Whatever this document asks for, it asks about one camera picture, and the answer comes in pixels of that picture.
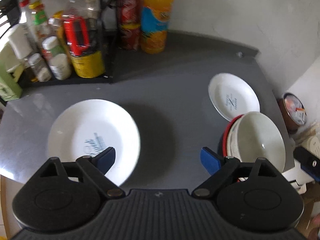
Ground white plate Sweet print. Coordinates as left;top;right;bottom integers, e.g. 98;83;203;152
47;99;140;186

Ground red drink can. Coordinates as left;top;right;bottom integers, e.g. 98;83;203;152
120;23;140;51
117;0;141;25

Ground white plate Bakery print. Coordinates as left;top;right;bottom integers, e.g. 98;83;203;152
208;73;260;121

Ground white pill jar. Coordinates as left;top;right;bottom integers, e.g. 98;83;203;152
49;54;72;80

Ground white cap oil sprayer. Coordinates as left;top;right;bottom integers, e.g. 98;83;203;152
8;24;33;60

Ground large soy sauce bottle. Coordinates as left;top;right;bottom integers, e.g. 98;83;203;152
62;0;105;79

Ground white electric kettle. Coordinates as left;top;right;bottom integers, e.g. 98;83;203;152
283;133;319;194

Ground red cap vinegar bottle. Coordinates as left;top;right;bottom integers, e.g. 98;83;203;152
19;0;33;31

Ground green label sauce bottle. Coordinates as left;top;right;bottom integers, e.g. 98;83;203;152
29;0;54;46

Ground green tissue box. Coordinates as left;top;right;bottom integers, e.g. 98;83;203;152
1;43;23;102

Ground small spice jar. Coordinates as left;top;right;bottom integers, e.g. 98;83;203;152
28;53;52;82

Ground red drink can upper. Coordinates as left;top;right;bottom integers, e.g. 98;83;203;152
117;0;141;25

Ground black metal shelf rack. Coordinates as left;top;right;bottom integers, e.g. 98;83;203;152
0;0;121;90

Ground red drink can lower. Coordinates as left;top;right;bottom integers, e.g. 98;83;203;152
120;23;140;51

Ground orange juice bottle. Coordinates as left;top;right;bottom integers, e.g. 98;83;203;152
140;0;174;54

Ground pot with packets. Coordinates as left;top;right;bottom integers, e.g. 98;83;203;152
278;92;307;133

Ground white ceramic bowl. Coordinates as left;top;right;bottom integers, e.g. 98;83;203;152
226;115;243;161
237;112;286;172

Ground red and black bowl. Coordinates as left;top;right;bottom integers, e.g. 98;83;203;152
217;115;242;157

